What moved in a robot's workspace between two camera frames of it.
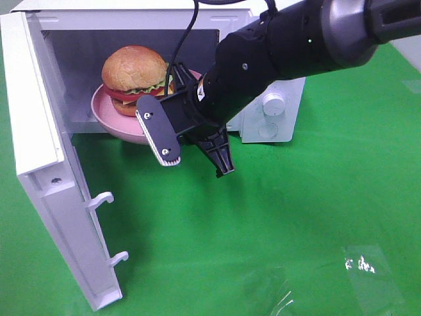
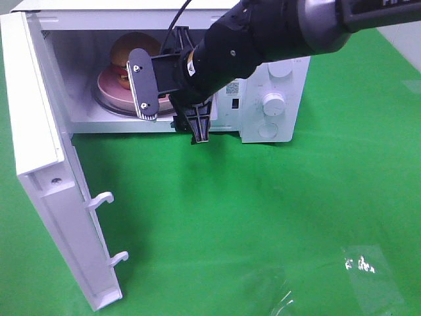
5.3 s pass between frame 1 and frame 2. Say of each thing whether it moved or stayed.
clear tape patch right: stayed
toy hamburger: moved
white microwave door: stayed
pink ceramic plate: moved
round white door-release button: stayed
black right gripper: moved
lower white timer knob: stayed
